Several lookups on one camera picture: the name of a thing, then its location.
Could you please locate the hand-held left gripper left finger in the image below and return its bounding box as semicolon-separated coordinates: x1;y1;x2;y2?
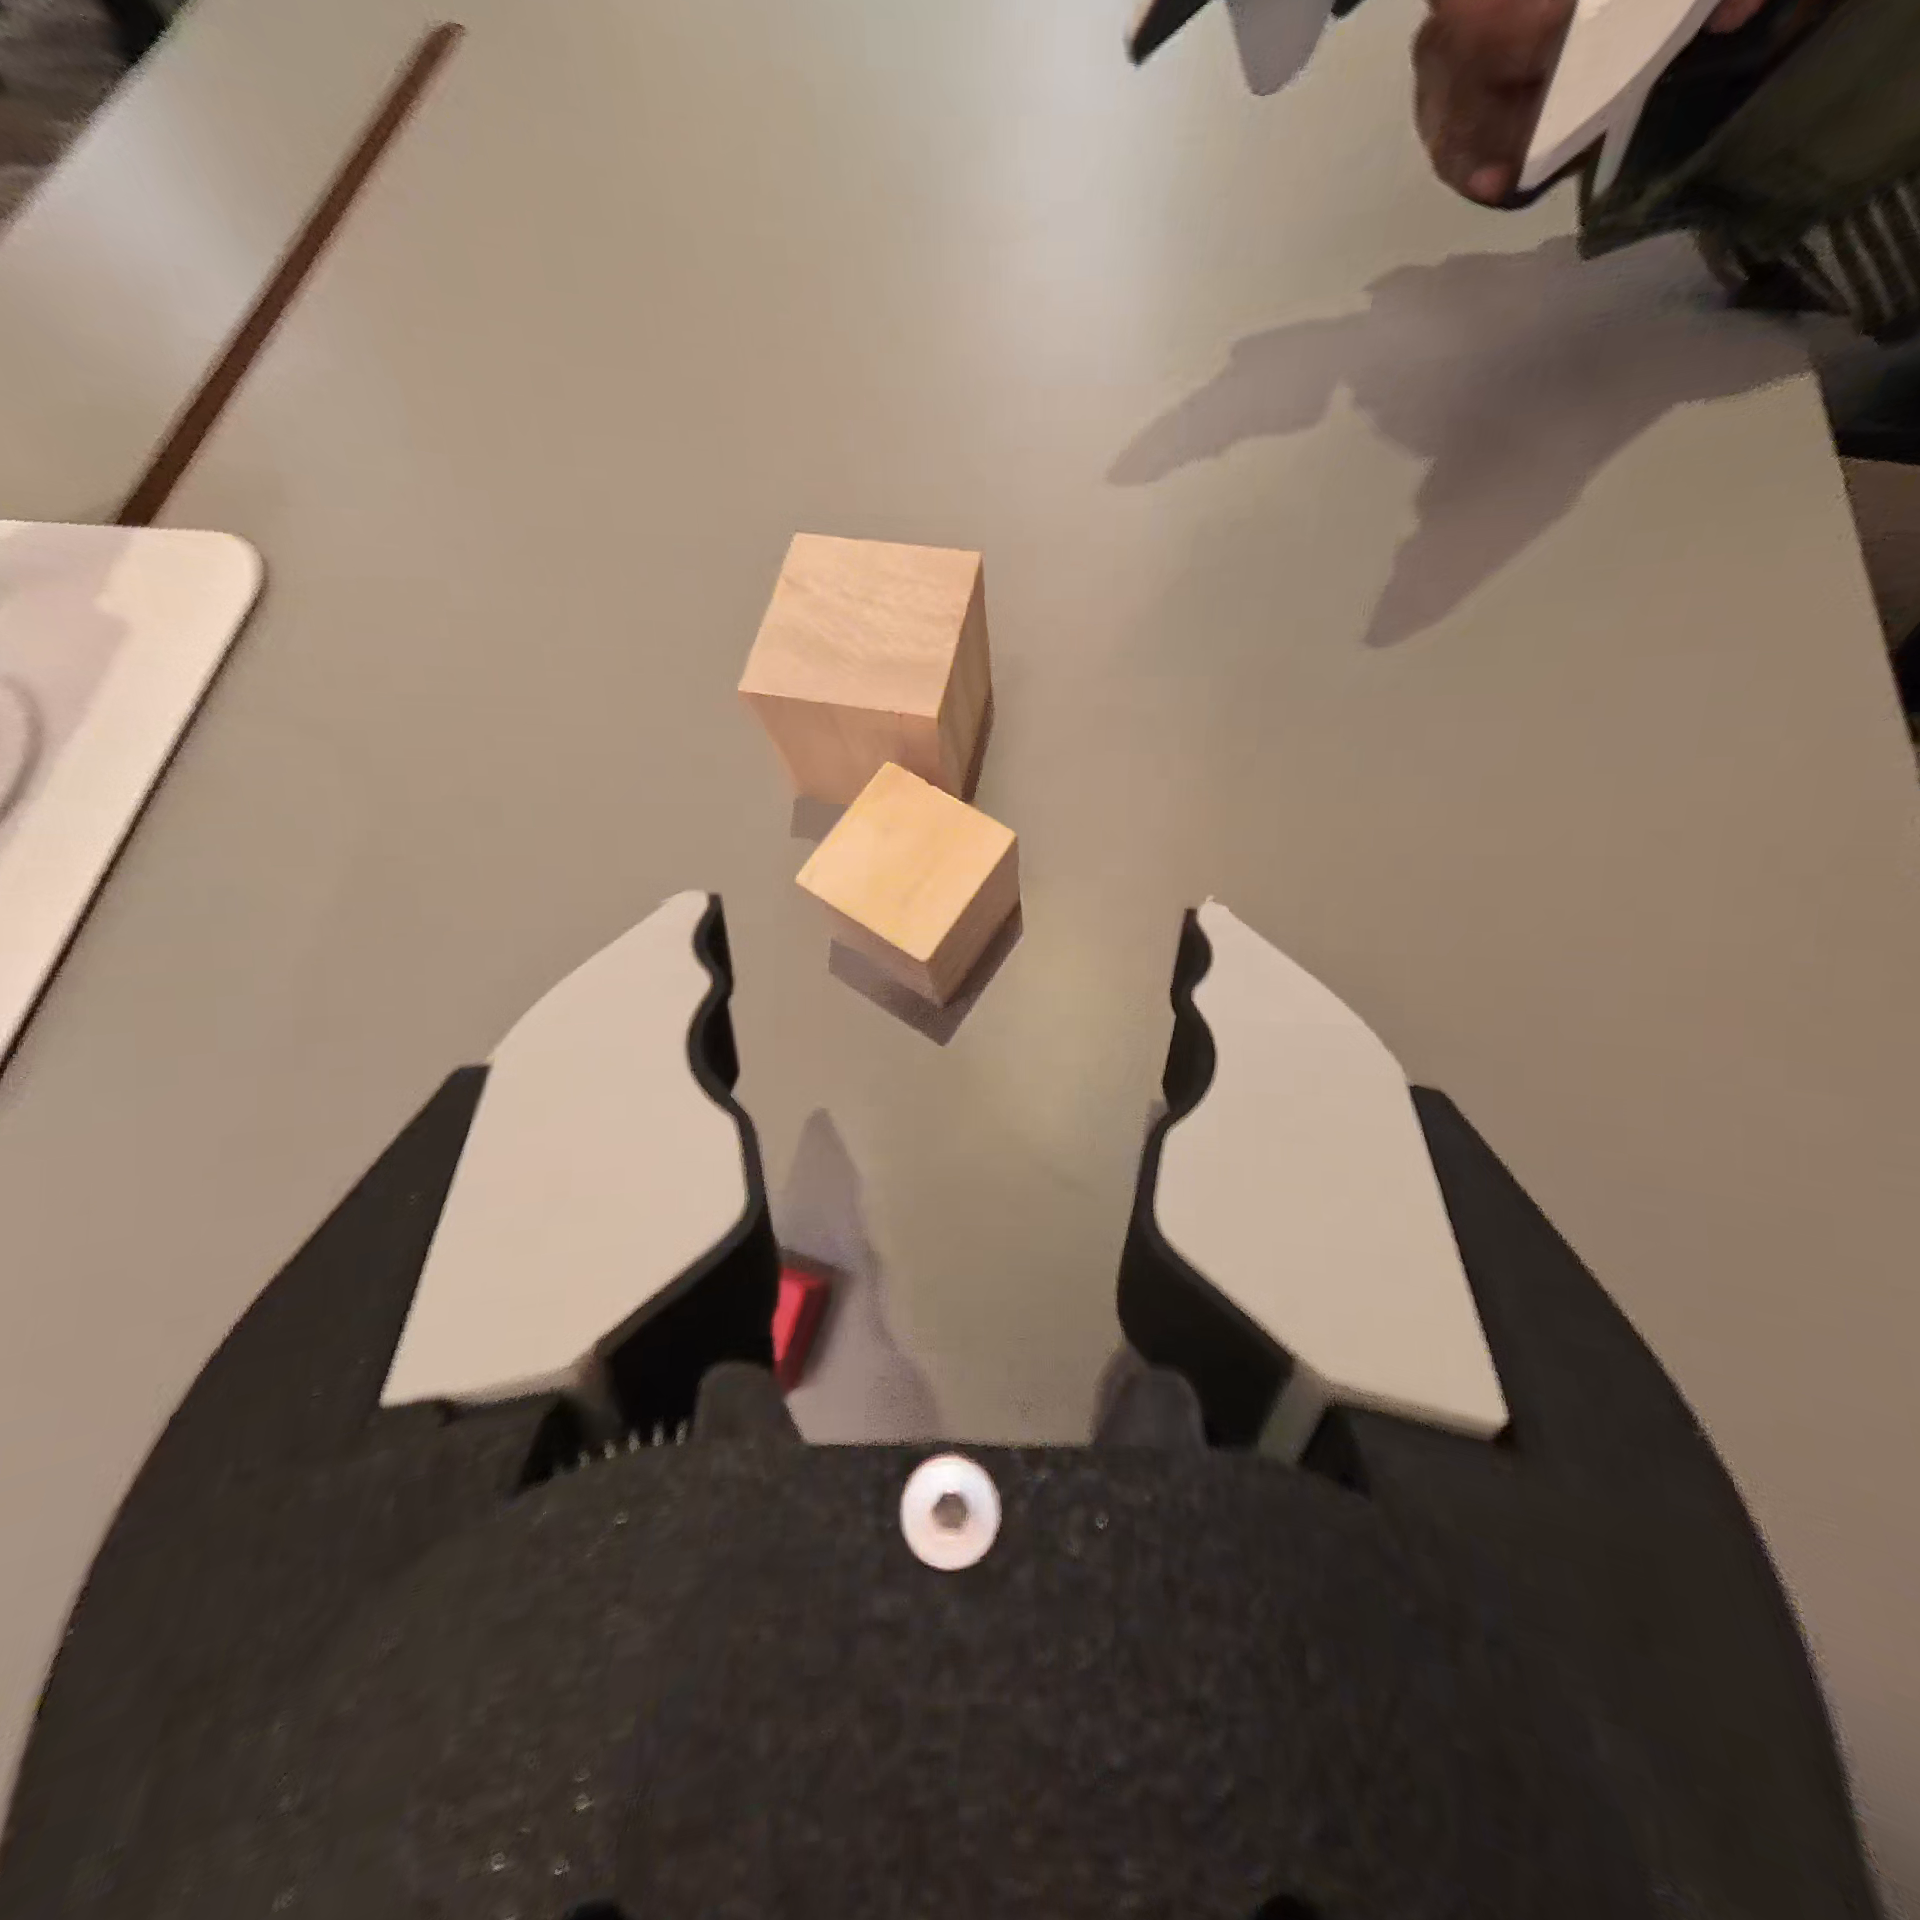
379;891;782;1453

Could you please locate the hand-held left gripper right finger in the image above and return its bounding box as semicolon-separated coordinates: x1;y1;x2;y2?
1116;900;1508;1460

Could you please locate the red wooden cube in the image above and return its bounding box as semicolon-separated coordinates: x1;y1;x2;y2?
772;1260;837;1393

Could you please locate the small natural wooden cube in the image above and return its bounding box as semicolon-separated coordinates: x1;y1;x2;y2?
796;762;1021;1009

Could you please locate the large natural wooden cube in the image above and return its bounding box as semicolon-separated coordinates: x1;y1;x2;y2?
739;533;994;805

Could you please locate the person's right hand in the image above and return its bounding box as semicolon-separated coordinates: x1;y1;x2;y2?
1411;0;1775;212

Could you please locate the white stand with wooden board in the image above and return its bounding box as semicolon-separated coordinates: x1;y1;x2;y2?
0;519;266;1065

